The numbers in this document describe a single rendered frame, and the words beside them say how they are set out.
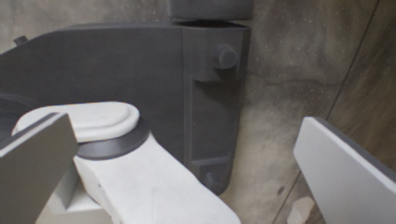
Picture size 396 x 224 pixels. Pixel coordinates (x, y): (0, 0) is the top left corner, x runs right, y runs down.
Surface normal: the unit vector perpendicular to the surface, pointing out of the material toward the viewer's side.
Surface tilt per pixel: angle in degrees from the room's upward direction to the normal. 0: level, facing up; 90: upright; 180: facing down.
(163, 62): 0
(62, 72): 0
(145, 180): 90
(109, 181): 90
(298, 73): 0
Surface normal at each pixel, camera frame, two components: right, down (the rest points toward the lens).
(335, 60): 0.20, 0.47
